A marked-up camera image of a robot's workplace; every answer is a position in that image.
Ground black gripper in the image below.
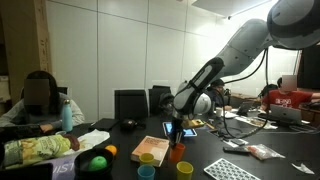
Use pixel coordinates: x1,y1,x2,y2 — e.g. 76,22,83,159
170,117,183,142

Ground orange cup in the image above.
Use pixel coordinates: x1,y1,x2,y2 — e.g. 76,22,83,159
169,143,185,163

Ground small yellow-green cup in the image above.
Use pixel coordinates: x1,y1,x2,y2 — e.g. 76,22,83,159
139,153,154,165

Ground large yellow cup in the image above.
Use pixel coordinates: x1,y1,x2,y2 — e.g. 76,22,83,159
176,161,194,180

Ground blue cup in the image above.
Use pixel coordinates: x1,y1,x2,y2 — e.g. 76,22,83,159
137,165,155,180

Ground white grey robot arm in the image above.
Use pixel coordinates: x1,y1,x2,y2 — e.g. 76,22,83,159
168,0,320,144

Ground tablet with lit screen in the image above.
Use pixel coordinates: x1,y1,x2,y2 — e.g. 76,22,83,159
162,122,197,137

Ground orange white book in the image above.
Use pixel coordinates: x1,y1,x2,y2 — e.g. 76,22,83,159
131,136,169,167

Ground black office chair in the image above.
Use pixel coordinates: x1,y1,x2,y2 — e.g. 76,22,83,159
149,85,171,115
114,90,148,120

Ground black headphones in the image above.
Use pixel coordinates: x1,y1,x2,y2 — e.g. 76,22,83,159
120,119,146,131

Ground person in dark jacket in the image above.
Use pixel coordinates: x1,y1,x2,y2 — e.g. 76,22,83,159
207,79,232,111

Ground black smartphone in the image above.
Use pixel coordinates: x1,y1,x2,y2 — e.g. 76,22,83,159
230,139,246,146

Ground checkerboard calibration board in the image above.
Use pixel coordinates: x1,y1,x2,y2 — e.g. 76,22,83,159
204,158,261,180

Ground orange fruit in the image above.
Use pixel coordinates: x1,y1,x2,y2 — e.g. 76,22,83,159
105,145,117,156

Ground black remote control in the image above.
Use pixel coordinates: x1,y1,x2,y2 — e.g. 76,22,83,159
223,147,250,154

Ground white paper napkin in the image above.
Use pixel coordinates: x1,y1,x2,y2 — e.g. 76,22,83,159
78,129,110,151

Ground plastic snack bag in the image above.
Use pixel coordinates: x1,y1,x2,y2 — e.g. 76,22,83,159
247,144,283,160

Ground green ball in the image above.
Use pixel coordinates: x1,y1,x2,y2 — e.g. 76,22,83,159
88,156,108,171

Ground black bowl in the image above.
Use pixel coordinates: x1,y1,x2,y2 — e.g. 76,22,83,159
74,149,114,180

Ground silver laptop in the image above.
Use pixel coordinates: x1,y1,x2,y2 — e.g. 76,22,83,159
258,104,302,125

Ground teal water bottle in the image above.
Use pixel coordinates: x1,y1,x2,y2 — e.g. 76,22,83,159
61,100,73,132

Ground person in red shirt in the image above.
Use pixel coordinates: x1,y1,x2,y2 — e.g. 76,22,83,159
260,77,320,111

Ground woman in grey sweater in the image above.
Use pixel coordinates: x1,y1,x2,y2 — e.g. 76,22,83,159
0,71,85,133

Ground chips bag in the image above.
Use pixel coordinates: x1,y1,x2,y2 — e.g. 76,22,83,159
3,134,80,169

